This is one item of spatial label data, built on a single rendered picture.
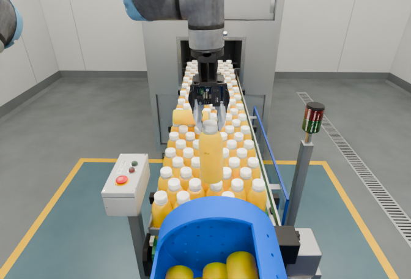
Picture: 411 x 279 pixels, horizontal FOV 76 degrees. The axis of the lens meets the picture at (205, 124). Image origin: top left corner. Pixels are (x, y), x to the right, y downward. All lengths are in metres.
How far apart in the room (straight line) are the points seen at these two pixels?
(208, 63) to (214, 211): 0.31
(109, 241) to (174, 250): 1.46
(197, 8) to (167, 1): 0.06
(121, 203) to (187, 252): 0.26
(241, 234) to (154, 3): 0.54
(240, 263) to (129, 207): 0.40
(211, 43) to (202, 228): 0.42
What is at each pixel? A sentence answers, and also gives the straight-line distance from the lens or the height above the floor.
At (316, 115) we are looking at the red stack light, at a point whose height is 1.23.
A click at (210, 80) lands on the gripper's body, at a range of 0.57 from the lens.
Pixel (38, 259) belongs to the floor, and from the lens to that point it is 2.28.
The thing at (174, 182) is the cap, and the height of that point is 1.08.
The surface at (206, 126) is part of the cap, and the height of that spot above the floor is 1.33.
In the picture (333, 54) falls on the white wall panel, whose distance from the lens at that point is 5.30.
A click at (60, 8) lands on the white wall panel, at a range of 5.33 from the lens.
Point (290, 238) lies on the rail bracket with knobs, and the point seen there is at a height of 1.00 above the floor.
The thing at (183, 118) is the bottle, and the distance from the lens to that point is 1.14.
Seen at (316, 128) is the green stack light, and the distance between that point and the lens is 1.03.
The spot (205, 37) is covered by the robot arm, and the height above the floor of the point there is 1.55.
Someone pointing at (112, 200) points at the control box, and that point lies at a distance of 0.87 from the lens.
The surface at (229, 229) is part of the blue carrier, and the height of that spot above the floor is 1.13.
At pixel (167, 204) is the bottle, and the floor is 1.05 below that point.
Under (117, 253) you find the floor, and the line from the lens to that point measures 2.10.
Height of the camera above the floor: 1.65
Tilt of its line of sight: 29 degrees down
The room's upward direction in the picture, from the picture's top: straight up
